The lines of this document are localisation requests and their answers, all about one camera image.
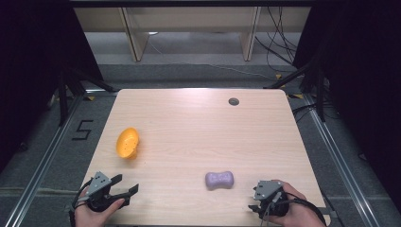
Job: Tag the orange soap dish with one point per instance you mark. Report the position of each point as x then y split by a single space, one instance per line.
127 142

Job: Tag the black curtain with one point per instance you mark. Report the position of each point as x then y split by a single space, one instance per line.
38 63
365 78

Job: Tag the grey table grommet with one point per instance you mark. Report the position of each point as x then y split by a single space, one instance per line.
233 101

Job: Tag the black tripod stand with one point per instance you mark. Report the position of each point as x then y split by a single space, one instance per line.
319 91
64 94

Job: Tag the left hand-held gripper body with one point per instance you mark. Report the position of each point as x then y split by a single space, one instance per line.
98 183

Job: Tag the black tape floor mark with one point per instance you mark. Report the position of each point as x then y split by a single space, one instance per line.
82 130

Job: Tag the yellow black floor tape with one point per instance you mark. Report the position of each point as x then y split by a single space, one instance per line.
295 96
90 98
279 77

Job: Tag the metal floor rail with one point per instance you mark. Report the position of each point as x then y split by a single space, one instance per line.
340 164
44 164

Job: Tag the person's left hand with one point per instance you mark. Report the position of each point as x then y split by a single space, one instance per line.
92 217

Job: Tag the purple dumbbell toy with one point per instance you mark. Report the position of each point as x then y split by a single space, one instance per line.
219 180

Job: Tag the person's right hand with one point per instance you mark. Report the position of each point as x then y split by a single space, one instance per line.
299 210

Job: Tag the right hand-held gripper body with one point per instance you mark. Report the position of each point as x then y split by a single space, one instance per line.
268 191

